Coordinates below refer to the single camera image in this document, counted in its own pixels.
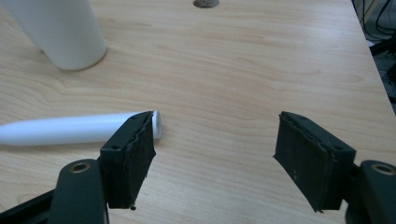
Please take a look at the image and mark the grey table cable grommet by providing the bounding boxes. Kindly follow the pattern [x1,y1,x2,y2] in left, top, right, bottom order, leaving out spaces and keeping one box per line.
[192,0,220,8]

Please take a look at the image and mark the white cylindrical cup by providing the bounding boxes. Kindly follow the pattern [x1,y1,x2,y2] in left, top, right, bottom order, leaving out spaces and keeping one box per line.
[0,0,108,71]

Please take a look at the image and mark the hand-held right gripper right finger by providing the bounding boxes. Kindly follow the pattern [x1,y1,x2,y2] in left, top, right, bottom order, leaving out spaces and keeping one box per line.
[273,110,357,213]

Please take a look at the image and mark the black cables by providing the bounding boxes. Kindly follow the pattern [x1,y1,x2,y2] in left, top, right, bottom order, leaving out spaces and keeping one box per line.
[353,0,396,104]

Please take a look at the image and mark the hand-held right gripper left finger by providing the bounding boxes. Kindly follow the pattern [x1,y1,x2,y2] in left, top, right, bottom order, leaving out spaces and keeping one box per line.
[98,110,157,210]

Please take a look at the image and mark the white tube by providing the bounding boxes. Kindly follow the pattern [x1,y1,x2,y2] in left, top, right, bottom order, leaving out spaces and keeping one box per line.
[0,109,163,147]

